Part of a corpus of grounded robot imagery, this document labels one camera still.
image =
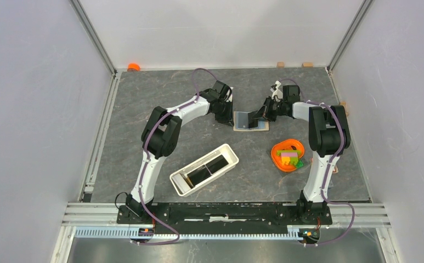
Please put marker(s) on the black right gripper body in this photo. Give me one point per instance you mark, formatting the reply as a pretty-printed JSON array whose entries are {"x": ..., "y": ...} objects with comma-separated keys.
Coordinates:
[{"x": 273, "y": 109}]

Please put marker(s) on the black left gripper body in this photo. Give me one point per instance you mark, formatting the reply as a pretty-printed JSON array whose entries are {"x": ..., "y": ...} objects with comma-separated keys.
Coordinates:
[{"x": 223, "y": 114}]

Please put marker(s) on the black credit card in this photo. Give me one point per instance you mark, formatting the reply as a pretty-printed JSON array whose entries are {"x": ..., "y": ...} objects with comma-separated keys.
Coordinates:
[
  {"x": 240, "y": 120},
  {"x": 216, "y": 164},
  {"x": 197, "y": 176}
]

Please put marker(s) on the beige leather card holder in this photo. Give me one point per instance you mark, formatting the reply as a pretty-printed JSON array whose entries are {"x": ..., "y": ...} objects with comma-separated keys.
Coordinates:
[{"x": 255, "y": 125}]

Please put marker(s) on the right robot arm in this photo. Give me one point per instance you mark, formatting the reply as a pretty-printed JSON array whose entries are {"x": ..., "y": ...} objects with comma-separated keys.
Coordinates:
[{"x": 328, "y": 136}]

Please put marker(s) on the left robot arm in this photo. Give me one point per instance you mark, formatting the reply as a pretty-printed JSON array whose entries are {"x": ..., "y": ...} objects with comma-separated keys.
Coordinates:
[{"x": 160, "y": 136}]

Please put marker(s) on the pink card box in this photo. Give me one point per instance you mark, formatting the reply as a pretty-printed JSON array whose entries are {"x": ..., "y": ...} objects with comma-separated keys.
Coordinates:
[{"x": 335, "y": 169}]

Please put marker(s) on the orange bowl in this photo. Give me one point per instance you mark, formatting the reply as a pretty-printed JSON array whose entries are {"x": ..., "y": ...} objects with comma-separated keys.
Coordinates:
[{"x": 289, "y": 144}]

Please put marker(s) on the coloured toy blocks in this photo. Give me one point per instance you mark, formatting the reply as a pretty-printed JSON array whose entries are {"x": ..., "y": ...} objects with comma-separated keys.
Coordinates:
[{"x": 288, "y": 160}]

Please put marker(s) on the wooden block right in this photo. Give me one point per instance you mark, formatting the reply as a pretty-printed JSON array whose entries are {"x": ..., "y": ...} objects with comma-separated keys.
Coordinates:
[{"x": 307, "y": 64}]

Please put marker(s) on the curved wooden piece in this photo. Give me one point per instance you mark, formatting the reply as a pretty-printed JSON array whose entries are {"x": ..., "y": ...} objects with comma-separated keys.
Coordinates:
[{"x": 344, "y": 104}]

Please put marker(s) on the white plastic tray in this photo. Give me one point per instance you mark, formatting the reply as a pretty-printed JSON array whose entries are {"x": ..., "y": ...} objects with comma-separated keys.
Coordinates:
[{"x": 178, "y": 178}]

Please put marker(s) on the orange round cap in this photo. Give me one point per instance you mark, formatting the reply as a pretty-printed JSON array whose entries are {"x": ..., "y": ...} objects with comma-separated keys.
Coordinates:
[{"x": 133, "y": 67}]

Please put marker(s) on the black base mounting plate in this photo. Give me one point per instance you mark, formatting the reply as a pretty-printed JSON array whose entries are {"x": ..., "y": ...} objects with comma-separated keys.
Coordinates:
[{"x": 220, "y": 218}]

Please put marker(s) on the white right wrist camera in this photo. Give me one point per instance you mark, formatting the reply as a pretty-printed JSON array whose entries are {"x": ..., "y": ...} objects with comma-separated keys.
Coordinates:
[{"x": 277, "y": 93}]

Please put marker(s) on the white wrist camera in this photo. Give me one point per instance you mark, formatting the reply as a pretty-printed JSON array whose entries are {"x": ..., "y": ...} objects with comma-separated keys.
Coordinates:
[
  {"x": 230, "y": 94},
  {"x": 277, "y": 93}
]

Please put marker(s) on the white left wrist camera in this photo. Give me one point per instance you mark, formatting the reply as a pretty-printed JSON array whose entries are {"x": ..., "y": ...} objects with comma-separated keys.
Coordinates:
[{"x": 230, "y": 94}]

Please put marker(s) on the white toothed cable rail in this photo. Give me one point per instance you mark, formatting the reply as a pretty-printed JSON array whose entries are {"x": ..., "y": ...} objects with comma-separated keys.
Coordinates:
[{"x": 138, "y": 233}]

